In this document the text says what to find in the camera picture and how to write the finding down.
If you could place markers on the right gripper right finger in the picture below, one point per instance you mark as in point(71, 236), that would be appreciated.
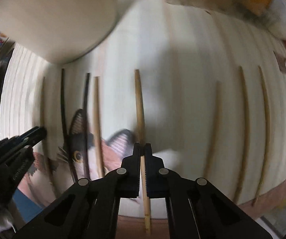
point(196, 208)

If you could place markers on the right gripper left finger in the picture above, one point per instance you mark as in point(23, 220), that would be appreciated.
point(88, 209)

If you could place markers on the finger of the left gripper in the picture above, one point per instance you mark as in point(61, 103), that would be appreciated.
point(29, 138)

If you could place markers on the long bamboo chopstick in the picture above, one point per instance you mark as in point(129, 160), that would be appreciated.
point(246, 133)
point(266, 158)

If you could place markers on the wooden chopstick white tip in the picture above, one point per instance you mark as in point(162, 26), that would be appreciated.
point(215, 131)

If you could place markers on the wooden chopstick blue tip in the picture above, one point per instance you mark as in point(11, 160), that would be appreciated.
point(97, 129)

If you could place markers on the light wooden chopstick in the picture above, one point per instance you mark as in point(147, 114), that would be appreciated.
point(46, 159)

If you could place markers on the striped cat tablecloth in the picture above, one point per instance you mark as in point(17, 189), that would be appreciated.
point(181, 52)

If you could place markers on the beige ribbed utensil canister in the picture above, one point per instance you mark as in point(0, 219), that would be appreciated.
point(59, 31)

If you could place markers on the brown card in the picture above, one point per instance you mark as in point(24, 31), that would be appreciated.
point(281, 62)

